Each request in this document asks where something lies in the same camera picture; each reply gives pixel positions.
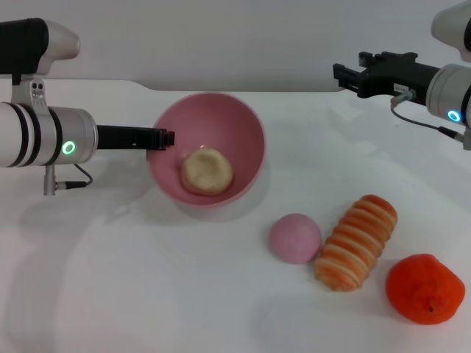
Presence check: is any orange tangerine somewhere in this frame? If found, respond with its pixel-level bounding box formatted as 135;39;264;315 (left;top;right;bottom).
386;253;466;326

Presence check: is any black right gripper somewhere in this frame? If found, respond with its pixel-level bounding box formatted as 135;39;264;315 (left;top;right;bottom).
333;51;442;108

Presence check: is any left wrist camera unit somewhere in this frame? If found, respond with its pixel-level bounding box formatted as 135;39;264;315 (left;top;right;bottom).
0;17;82;88

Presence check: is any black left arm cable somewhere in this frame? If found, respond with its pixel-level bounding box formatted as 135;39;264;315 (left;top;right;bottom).
43;163;93;197

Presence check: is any pink plastic bowl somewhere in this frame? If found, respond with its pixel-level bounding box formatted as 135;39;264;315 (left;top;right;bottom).
146;93;267;207

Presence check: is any beige egg yolk pastry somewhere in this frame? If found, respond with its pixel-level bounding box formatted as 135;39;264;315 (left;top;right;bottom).
180;148;235;196

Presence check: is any orange striped bread roll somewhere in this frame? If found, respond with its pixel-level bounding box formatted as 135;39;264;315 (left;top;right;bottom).
314;194;399;293

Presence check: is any pink round bun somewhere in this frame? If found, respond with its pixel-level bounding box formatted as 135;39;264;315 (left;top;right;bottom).
269;213;323;265

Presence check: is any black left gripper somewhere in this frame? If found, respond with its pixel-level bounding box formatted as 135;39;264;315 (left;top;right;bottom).
96;124;177;151

